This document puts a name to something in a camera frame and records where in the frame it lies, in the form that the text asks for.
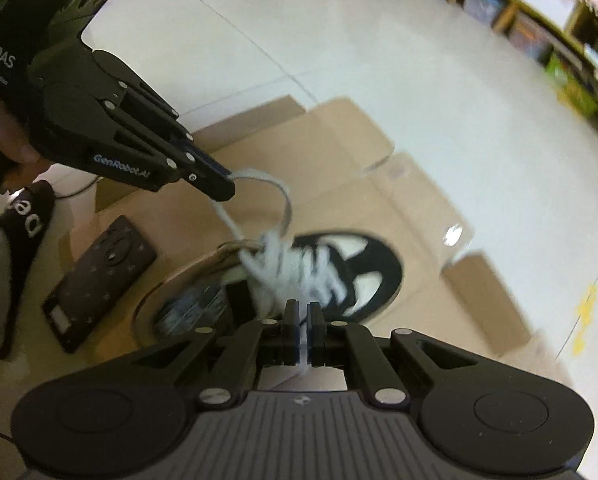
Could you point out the black and white shoe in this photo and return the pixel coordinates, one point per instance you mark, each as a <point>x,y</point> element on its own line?
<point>379,270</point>

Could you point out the black patterned flat device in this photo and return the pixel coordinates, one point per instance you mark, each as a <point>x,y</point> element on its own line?
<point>104,270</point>

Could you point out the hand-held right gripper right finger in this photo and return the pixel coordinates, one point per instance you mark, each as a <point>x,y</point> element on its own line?
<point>315,332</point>

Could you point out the person's left hand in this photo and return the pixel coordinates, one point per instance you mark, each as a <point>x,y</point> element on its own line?
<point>9,145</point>

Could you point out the white shoelace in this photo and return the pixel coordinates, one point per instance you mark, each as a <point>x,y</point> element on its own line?
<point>274,265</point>

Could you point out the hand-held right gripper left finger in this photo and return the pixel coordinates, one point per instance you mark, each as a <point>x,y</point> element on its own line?
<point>293,332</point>

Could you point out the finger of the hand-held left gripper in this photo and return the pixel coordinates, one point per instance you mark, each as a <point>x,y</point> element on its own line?
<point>209,159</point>
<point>214,187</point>

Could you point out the wooden shelf unit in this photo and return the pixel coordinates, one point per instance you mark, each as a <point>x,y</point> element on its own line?
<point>539,10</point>

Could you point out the yellow star sticker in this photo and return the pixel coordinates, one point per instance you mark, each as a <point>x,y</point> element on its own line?
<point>586,305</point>
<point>579,342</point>

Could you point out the black object white mark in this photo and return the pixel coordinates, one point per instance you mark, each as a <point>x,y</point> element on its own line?
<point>24,220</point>

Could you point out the flattened cardboard box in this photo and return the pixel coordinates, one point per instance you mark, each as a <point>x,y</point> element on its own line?
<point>354,125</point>

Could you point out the round clear sticker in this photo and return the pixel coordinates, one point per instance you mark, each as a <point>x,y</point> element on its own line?
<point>396,172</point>

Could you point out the crumpled clear tape piece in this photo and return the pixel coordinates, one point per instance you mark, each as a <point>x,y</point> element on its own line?
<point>451,236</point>

